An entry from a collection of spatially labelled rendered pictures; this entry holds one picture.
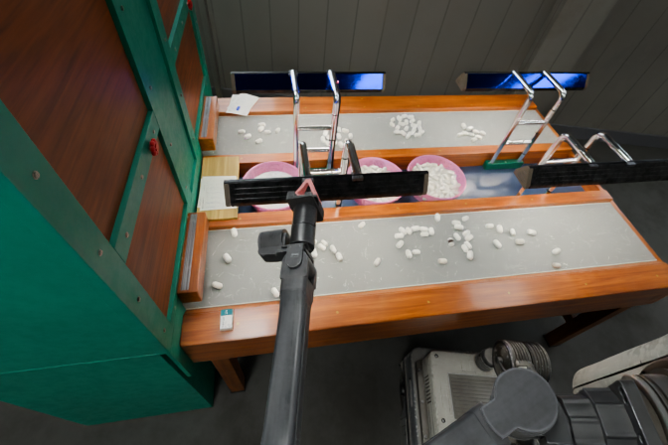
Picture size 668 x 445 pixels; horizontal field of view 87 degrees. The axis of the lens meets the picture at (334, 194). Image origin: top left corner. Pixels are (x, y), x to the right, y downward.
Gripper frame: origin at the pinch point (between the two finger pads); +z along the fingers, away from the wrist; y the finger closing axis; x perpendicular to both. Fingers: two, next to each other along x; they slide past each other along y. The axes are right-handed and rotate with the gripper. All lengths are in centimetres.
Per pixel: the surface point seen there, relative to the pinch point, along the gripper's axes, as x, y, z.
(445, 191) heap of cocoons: 41, 63, 41
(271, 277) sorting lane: -25.5, 39.7, -5.1
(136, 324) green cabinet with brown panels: -37, 1, -34
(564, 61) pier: 144, 102, 174
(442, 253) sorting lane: 34, 61, 9
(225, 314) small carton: -35, 31, -20
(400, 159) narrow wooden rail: 23, 57, 59
